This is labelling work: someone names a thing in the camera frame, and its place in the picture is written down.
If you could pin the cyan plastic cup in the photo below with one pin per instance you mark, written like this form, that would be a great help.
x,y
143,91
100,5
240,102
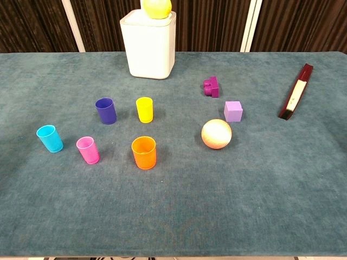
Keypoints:
x,y
51,140

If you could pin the yellow toy pear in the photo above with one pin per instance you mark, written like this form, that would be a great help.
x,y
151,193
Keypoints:
x,y
157,9

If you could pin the purple toy brick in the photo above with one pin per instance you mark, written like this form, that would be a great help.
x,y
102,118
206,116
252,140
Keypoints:
x,y
212,88

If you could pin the orange plastic cup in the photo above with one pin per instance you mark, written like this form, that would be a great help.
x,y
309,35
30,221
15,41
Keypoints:
x,y
143,158

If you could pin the yellow plastic cup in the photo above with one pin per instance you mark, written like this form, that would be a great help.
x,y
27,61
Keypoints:
x,y
145,111

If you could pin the peach foam ball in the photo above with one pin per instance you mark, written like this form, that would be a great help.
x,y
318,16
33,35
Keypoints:
x,y
217,134

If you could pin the teal table cloth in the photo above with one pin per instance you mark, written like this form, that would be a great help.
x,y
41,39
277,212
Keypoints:
x,y
173,203

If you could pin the dark blue plastic cup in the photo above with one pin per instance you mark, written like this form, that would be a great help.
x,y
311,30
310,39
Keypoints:
x,y
106,112

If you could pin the lilac foam cube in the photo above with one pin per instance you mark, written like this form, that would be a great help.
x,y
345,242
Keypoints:
x,y
232,112

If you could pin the white square container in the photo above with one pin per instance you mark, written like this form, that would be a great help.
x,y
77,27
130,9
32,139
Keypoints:
x,y
149,48

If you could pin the pink plastic cup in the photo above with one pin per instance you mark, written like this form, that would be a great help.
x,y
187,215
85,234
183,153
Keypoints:
x,y
89,151

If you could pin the white partition frame post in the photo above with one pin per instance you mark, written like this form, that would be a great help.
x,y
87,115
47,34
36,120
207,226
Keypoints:
x,y
250,27
73,27

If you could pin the dark red long box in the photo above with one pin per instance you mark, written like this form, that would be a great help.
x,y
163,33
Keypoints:
x,y
295,92

